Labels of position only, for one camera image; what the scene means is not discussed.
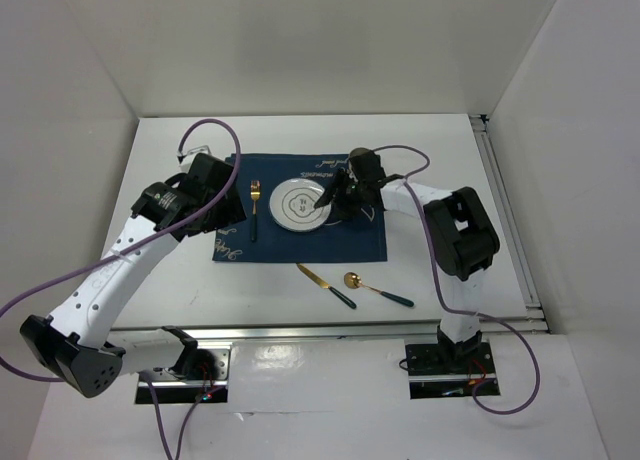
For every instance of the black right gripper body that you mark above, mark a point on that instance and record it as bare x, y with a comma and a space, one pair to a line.
350, 198

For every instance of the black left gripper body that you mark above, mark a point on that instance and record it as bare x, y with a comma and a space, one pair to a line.
228, 212

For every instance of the gold fork green handle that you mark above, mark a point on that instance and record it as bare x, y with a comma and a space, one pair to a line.
255, 194

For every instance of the white round plate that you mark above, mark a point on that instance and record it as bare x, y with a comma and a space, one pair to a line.
292, 205

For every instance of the navy blue cloth placemat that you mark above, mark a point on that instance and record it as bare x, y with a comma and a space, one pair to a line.
360, 240

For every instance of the gold knife green handle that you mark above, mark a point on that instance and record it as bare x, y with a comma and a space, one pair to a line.
326, 286

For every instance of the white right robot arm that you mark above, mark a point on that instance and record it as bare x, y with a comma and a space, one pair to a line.
461, 240

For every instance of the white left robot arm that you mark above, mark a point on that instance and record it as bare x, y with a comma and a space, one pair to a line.
75, 341

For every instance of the gold spoon green handle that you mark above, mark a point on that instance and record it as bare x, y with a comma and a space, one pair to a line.
354, 281

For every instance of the aluminium front rail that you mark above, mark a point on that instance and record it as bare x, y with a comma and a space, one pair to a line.
315, 331

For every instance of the aluminium rail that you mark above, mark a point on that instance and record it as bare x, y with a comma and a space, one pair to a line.
535, 321
315, 331

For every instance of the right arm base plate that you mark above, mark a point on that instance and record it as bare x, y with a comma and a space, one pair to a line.
430, 376

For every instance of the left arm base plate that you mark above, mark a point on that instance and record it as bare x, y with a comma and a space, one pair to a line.
206, 379

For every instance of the aluminium right side rail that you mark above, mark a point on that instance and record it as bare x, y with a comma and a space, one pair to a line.
535, 321

